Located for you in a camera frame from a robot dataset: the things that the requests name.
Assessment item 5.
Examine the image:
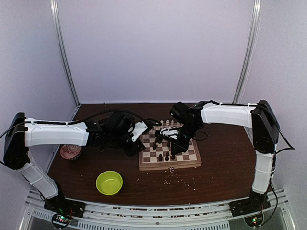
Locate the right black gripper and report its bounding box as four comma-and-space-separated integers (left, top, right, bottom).
171, 122, 200, 156

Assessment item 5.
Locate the dark pawn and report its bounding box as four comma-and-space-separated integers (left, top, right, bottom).
165, 152, 169, 161

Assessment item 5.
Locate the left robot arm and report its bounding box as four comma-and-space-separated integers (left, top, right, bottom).
1, 110, 152, 213

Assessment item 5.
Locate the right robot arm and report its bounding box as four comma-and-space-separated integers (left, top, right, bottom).
170, 100, 284, 212

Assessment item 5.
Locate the pile of dark chess pieces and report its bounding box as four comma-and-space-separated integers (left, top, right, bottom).
153, 138, 171, 150

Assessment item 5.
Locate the wooden chess board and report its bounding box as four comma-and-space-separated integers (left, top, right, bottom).
139, 120, 202, 171

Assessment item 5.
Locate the green plastic bowl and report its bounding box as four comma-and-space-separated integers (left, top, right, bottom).
95, 171, 123, 196

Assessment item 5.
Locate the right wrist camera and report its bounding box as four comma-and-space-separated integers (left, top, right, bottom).
155, 128, 179, 140

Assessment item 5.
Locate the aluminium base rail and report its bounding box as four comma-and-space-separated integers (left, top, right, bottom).
17, 189, 298, 230

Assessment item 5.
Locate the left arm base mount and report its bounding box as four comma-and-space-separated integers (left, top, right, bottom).
44, 200, 86, 229

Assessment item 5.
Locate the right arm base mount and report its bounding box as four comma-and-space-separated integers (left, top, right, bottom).
229, 195, 271, 228

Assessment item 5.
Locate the left aluminium frame post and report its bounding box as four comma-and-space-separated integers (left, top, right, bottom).
50, 0, 80, 107

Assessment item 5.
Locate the aluminium frame post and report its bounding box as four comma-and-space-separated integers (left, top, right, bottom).
232, 0, 263, 104
50, 0, 80, 107

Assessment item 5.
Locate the right aluminium frame post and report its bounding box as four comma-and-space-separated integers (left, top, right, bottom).
232, 0, 263, 104

